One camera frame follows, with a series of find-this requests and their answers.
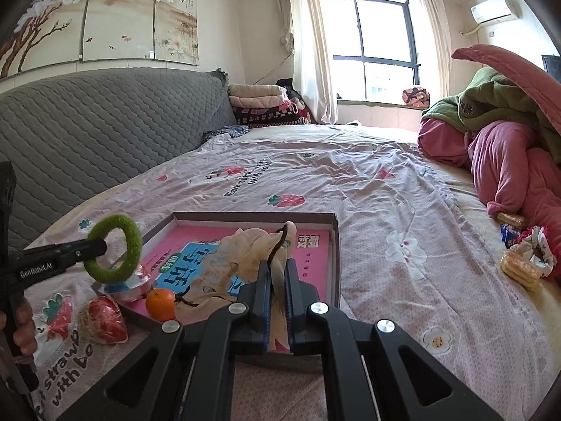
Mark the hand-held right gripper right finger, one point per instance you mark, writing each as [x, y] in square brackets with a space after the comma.
[292, 315]

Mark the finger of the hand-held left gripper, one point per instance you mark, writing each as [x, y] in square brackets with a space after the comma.
[83, 252]

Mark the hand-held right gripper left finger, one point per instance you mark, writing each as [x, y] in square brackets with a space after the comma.
[263, 315]

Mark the red toy egg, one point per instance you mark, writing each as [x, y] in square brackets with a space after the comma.
[107, 320]

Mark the small orange tangerine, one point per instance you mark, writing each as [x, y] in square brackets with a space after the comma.
[161, 305]

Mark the grey cardboard box tray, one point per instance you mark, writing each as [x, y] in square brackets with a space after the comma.
[245, 220]

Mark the person's left hand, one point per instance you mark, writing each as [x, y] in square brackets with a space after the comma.
[24, 329]

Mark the pink and blue book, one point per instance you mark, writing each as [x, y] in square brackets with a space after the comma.
[307, 267]

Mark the grey quilted headboard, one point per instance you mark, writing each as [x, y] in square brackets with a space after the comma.
[109, 131]

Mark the dark patterned cloth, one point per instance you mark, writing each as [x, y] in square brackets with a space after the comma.
[228, 132]

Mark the stack of folded blankets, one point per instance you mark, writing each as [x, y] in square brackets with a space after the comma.
[258, 101]

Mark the dark clothing pile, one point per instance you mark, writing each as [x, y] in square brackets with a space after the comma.
[289, 85]

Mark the small blue wrapper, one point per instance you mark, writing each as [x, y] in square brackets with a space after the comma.
[508, 234]

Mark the large yellow biscuit packet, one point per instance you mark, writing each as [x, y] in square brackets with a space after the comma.
[519, 269]

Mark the small yellow biscuit packet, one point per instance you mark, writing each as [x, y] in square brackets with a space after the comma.
[510, 219]

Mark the cream under sheet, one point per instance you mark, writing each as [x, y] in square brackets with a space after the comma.
[539, 315]

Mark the folded patterned blanket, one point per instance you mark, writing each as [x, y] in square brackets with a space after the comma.
[416, 96]

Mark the pink and green quilts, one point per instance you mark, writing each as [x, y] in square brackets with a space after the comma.
[504, 162]

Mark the wide cream curtain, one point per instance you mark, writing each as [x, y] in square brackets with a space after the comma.
[307, 44]

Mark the black framed window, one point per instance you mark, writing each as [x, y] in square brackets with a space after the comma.
[385, 30]

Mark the green blanket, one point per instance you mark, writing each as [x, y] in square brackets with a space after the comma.
[495, 92]

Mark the narrow cream curtain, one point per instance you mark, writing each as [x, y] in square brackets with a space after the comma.
[434, 39]

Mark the white air conditioner pipe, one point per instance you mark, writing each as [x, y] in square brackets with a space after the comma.
[471, 31]

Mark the black television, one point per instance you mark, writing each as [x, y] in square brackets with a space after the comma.
[552, 63]

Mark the white air conditioner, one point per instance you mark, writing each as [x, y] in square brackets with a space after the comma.
[493, 8]

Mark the floral wall painting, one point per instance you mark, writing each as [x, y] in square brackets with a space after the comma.
[122, 17]

